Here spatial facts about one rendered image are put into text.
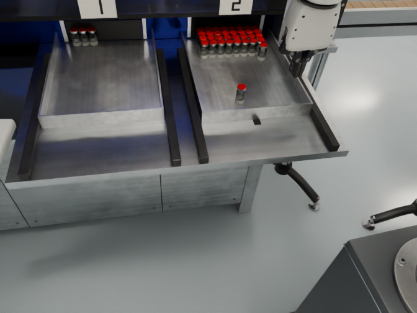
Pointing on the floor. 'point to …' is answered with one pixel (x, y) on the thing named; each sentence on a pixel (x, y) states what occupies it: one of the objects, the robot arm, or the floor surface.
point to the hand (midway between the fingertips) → (297, 66)
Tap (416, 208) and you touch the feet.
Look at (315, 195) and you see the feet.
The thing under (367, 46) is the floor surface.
